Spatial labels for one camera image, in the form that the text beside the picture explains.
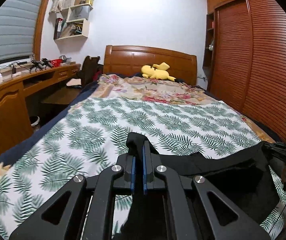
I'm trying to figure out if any grey window blind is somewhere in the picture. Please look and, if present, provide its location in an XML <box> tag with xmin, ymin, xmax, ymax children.
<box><xmin>0</xmin><ymin>0</ymin><xmax>42</xmax><ymax>61</ymax></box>

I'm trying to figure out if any dark brown chair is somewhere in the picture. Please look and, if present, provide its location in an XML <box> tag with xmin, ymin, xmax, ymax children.
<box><xmin>66</xmin><ymin>56</ymin><xmax>100</xmax><ymax>88</ymax></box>

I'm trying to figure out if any wooden bed headboard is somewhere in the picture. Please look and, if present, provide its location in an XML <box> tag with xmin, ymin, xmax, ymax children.
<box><xmin>103</xmin><ymin>45</ymin><xmax>197</xmax><ymax>86</ymax></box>

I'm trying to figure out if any white wall shelf unit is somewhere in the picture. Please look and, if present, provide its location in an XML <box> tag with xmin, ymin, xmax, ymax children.
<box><xmin>50</xmin><ymin>0</ymin><xmax>93</xmax><ymax>41</ymax></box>

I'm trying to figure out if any green leaf print bedsheet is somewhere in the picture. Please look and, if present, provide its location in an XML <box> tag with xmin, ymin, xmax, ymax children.
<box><xmin>0</xmin><ymin>97</ymin><xmax>286</xmax><ymax>239</ymax></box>

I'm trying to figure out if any yellow plush toy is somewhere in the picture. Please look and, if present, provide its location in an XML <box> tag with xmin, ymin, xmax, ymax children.
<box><xmin>141</xmin><ymin>62</ymin><xmax>176</xmax><ymax>82</ymax></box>

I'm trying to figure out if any brown louvered wardrobe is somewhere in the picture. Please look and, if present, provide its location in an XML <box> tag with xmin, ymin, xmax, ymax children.
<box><xmin>206</xmin><ymin>0</ymin><xmax>286</xmax><ymax>141</ymax></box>

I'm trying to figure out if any floral beige blanket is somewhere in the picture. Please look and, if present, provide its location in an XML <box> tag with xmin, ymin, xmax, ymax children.
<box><xmin>90</xmin><ymin>73</ymin><xmax>276</xmax><ymax>143</ymax></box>

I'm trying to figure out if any black button coat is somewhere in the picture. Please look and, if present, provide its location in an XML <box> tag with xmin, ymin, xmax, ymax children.
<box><xmin>117</xmin><ymin>132</ymin><xmax>286</xmax><ymax>240</ymax></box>

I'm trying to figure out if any long wooden desk cabinet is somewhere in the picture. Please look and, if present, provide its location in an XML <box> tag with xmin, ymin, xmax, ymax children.
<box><xmin>0</xmin><ymin>64</ymin><xmax>81</xmax><ymax>155</ymax></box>

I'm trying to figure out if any red object on desk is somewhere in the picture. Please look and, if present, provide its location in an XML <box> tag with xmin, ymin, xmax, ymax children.
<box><xmin>50</xmin><ymin>59</ymin><xmax>63</xmax><ymax>67</ymax></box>

